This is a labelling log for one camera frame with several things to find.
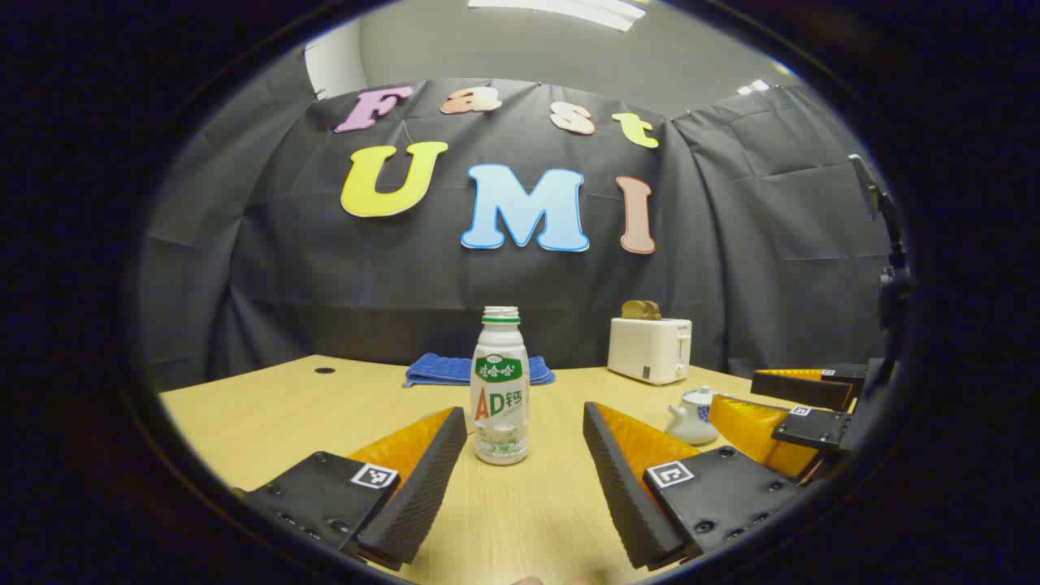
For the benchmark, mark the white water bottle green label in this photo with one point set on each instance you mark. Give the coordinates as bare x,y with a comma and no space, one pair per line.
500,406

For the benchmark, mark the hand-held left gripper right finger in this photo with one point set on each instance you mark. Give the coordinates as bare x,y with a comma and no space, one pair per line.
621,479

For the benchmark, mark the blue folded towel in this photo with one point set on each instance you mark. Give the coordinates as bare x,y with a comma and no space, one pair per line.
439,370

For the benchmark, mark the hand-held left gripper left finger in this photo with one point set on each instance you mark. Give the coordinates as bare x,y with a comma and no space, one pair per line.
422,487

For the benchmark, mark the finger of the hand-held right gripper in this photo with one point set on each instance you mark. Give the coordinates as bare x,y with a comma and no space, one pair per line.
816,429
800,392

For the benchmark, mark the white blue teacup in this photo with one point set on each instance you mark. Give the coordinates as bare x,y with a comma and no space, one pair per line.
695,424

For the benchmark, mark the white toaster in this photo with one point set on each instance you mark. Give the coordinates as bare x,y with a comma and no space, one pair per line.
646,349

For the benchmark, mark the ceiling light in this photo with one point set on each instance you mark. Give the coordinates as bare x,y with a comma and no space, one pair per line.
569,10

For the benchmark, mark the black backdrop cloth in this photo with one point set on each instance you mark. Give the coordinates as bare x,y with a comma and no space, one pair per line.
731,244

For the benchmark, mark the white teacup lid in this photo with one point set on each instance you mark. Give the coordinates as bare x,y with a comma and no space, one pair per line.
699,396

